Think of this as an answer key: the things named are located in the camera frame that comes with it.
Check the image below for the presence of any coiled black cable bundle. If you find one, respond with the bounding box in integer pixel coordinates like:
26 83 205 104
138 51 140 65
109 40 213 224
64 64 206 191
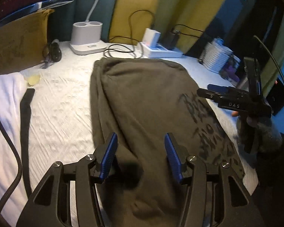
41 38 62 69

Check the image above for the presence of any white power strip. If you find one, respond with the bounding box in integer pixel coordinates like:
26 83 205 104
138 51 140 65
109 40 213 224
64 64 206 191
139 43 183 58

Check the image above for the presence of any yellow curtain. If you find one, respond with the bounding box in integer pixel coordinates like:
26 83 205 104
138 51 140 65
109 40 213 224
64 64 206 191
109 0 225 53

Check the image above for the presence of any white desk lamp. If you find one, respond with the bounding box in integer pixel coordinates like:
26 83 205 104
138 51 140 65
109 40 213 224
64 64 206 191
70 0 107 55

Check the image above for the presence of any black braided cable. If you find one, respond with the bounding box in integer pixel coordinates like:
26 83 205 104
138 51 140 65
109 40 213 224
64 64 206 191
0 94 23 212

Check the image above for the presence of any black charger cable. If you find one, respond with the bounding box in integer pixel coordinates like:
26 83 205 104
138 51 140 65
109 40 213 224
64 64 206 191
103 9 156 59

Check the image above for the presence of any white folded blanket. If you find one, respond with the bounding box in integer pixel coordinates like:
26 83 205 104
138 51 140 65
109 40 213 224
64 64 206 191
0 72 29 225

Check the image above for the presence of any purple cloth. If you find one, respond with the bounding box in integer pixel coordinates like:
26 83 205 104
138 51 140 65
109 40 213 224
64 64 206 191
219 63 240 82

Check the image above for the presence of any gloved right hand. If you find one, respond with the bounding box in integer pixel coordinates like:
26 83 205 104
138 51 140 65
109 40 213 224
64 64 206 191
231 111 284 153

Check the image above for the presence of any brown t-shirt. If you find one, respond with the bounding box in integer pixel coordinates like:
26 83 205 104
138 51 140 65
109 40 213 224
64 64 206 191
90 58 244 226

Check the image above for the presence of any white plastic basket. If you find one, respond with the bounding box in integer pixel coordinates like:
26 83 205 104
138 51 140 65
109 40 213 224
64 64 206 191
201 37 233 73

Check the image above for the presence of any cardboard box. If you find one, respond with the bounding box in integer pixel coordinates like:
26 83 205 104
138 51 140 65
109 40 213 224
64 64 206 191
0 9 54 75

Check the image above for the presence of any black charger plug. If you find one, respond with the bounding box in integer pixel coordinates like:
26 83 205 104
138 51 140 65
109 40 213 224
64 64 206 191
164 30 180 50

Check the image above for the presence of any white charger plug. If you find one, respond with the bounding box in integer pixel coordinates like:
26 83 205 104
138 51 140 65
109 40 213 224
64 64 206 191
142 28 161 48

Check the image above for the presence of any black strap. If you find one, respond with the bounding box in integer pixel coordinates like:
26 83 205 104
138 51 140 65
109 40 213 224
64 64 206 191
19 88 36 198

